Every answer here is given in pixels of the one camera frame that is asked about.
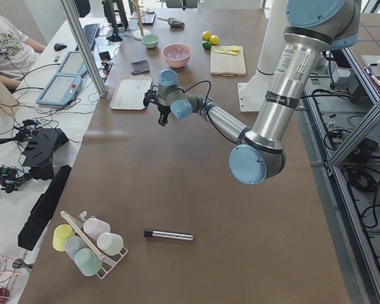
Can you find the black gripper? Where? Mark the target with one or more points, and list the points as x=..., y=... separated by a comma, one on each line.
x=162, y=110

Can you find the silver black muddler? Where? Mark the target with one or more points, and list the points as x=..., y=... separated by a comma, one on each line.
x=150, y=233

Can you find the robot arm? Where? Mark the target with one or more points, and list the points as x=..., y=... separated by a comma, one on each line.
x=297, y=32

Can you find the pink bowl of ice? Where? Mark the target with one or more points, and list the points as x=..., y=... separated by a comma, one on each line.
x=176, y=55

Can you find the wooden cup stand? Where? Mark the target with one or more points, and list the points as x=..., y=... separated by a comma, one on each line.
x=141, y=32

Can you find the metal ice scoop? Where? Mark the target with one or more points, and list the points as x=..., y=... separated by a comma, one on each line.
x=173, y=22

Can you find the pink cup in rack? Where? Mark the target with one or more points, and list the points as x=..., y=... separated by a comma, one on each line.
x=94, y=227

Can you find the white cup in rack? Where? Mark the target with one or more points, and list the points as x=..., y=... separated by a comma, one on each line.
x=110, y=243

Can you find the yellow cup in rack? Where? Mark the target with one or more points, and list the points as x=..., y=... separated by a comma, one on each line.
x=60, y=236

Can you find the white cup rack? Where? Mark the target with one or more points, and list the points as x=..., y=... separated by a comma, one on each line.
x=84, y=241

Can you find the green cup in rack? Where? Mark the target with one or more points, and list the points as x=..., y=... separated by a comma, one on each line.
x=87, y=262

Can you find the cream rabbit tray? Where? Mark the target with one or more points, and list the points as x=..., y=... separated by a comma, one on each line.
x=129, y=93

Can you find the grey folded cloth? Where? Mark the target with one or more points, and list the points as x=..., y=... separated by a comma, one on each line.
x=139, y=67

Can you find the mint green bowl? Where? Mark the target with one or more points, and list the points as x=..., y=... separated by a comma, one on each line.
x=150, y=41

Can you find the wooden cutting board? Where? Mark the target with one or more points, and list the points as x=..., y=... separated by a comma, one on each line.
x=227, y=65

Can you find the green lime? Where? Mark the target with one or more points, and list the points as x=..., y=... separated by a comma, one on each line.
x=206, y=45

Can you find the yellow plastic knife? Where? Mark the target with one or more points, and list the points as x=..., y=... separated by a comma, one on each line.
x=225, y=52

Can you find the whole yellow lemon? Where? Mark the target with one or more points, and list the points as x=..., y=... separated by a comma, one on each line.
x=214, y=40
x=206, y=35

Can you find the blue teach pendant far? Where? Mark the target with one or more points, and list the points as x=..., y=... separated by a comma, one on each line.
x=73, y=64

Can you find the blue teach pendant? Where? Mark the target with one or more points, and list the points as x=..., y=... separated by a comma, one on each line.
x=73, y=64
x=61, y=89

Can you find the blue teach pendant near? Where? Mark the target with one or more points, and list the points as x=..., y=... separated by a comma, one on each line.
x=61, y=89

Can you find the black keyboard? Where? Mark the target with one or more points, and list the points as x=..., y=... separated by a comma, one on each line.
x=91, y=32

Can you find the black computer mouse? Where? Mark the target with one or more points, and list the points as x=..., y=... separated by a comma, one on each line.
x=59, y=46

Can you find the seated person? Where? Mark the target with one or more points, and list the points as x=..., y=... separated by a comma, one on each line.
x=18, y=54

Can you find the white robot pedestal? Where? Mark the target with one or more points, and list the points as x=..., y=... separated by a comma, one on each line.
x=251, y=94

